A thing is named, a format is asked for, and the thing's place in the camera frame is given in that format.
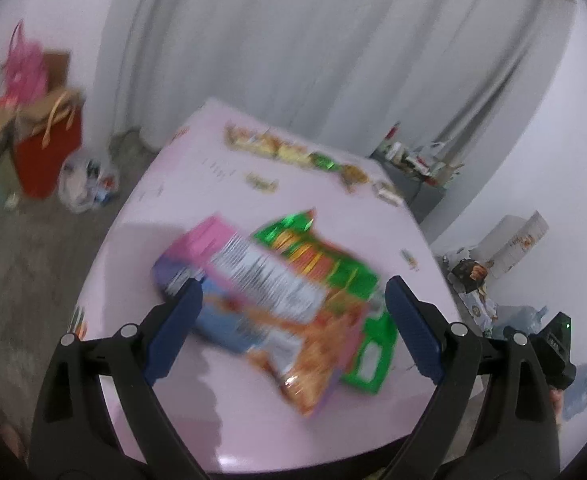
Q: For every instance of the pink and blue snack packet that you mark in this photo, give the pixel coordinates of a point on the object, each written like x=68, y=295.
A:
x=243, y=270

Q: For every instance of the green snack packet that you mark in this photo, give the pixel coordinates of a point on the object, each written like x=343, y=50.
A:
x=333, y=260

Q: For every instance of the pile of assorted packets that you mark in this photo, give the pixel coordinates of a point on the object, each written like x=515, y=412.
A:
x=418, y=157

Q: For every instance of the small striped sachet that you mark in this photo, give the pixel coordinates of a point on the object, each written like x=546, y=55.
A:
x=410, y=260

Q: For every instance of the red paper bag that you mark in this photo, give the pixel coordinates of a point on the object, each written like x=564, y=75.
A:
x=48, y=150

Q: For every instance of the orange chips packet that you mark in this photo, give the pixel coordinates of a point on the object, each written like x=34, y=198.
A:
x=318, y=360

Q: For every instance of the small white sachet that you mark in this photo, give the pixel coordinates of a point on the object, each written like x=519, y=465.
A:
x=387, y=192

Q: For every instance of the dark printed bag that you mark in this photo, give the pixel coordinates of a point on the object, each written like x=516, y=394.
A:
x=468, y=275

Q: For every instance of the white curtain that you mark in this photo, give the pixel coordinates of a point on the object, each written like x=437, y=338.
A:
x=323, y=50

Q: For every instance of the blue water jug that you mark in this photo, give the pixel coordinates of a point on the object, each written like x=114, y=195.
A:
x=526, y=317

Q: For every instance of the row of snack packets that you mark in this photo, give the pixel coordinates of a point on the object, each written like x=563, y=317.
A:
x=293, y=152

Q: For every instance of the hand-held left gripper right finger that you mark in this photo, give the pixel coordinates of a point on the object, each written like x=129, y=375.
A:
x=413, y=330

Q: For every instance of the cardboard box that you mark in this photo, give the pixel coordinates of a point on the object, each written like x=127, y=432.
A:
x=56, y=70

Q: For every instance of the pink bag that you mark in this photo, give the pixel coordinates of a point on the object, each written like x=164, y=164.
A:
x=21, y=70

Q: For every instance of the small yellow sachet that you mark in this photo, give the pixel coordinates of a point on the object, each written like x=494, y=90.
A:
x=262, y=182

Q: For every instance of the clear plastic bag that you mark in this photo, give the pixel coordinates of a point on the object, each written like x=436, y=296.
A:
x=88, y=185

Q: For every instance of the grey cabinet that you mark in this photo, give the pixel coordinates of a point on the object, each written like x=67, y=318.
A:
x=413, y=190

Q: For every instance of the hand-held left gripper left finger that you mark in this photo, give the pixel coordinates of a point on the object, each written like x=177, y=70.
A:
x=173, y=330

